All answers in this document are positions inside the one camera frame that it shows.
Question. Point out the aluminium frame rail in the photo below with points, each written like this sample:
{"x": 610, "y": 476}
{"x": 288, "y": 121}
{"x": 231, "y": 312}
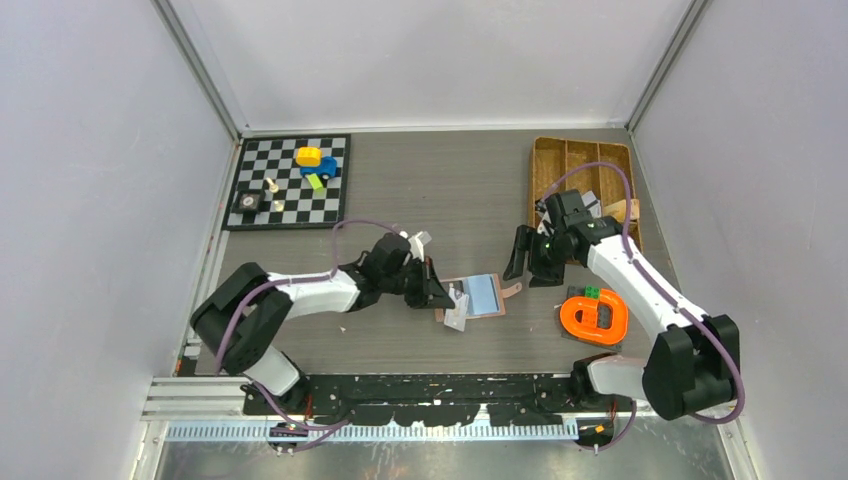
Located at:
{"x": 211, "y": 409}

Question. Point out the tan card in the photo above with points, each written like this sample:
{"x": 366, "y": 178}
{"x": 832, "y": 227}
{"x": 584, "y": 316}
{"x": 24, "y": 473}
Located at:
{"x": 623, "y": 210}

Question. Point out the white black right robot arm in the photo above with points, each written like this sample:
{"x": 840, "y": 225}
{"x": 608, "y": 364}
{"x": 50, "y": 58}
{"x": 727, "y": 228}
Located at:
{"x": 694, "y": 365}

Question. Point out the white chess pawn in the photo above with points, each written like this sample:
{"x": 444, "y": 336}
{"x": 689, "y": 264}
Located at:
{"x": 271, "y": 185}

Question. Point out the green toy block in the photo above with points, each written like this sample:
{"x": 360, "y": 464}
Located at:
{"x": 316, "y": 182}

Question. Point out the black white chessboard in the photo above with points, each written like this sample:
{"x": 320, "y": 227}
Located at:
{"x": 273, "y": 157}

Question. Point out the dark grey lego baseplate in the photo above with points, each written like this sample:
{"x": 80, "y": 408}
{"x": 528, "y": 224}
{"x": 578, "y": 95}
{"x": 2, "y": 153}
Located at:
{"x": 576, "y": 298}

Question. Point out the grey striped credit card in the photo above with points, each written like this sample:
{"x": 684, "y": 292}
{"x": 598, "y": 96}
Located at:
{"x": 592, "y": 204}

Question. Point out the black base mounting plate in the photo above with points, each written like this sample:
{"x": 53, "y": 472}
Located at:
{"x": 435, "y": 400}

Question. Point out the pink leather card holder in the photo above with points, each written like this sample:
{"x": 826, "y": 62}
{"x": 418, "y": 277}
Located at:
{"x": 487, "y": 295}

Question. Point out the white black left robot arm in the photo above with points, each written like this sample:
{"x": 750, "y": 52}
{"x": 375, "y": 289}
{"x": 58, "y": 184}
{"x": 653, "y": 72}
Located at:
{"x": 240, "y": 319}

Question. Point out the orange horseshoe toy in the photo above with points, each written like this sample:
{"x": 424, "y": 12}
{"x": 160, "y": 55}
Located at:
{"x": 593, "y": 319}

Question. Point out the blue toy car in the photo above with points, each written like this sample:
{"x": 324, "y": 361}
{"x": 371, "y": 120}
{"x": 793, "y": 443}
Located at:
{"x": 325, "y": 170}

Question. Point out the green lego brick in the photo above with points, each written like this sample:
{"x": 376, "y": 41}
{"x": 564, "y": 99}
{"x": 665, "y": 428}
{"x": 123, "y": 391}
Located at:
{"x": 592, "y": 292}

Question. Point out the yellow toy block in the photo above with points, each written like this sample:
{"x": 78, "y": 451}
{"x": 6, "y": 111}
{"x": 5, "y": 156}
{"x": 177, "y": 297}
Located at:
{"x": 308, "y": 156}

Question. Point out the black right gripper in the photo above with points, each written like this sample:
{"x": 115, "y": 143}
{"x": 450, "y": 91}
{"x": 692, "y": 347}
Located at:
{"x": 542, "y": 276}

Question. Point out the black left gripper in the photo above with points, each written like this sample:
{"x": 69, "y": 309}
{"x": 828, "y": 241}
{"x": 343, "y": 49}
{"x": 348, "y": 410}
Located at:
{"x": 430, "y": 293}

